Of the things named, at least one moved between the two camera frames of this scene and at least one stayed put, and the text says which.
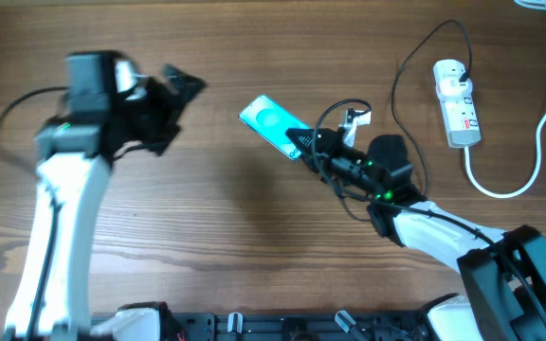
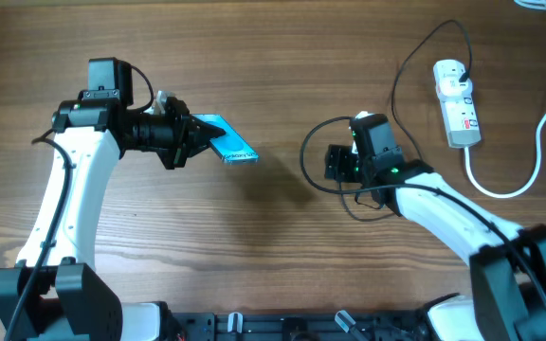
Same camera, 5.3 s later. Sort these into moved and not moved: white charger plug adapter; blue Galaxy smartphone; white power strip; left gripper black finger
Moved: blue Galaxy smartphone; left gripper black finger
Not moved: white charger plug adapter; white power strip
